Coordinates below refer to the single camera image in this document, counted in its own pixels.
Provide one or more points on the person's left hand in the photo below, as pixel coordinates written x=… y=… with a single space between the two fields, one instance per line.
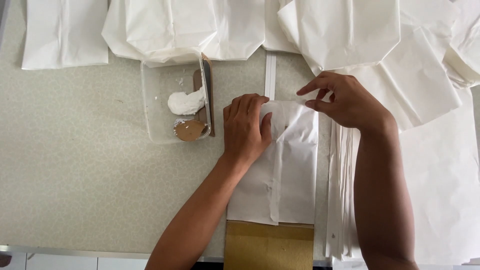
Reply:
x=243 y=131

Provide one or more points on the person's right hand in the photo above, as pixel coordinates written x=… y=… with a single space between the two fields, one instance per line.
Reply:
x=352 y=101

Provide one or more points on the white paper bag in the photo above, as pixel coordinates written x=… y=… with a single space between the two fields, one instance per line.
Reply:
x=240 y=30
x=272 y=26
x=63 y=33
x=345 y=33
x=157 y=26
x=292 y=168

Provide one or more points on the brown cardboard strip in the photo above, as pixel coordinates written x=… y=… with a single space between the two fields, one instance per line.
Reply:
x=210 y=93

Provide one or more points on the brown cardboard glue spatula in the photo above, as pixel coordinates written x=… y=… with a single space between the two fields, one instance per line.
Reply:
x=189 y=130

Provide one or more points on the narrow white paper strip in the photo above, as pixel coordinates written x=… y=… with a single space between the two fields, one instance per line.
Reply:
x=270 y=75

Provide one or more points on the white glue paste lump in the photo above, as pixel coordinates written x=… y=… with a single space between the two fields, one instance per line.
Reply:
x=185 y=103

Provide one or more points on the clear plastic container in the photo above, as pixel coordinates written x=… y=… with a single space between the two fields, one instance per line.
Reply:
x=161 y=112

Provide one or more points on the brown cardboard template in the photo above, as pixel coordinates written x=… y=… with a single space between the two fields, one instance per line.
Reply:
x=268 y=245

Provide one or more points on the stack of white paper sheets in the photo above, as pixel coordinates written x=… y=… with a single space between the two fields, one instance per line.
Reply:
x=442 y=180

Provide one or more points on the crumpled white paper heap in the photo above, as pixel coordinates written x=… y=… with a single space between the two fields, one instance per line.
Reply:
x=467 y=48

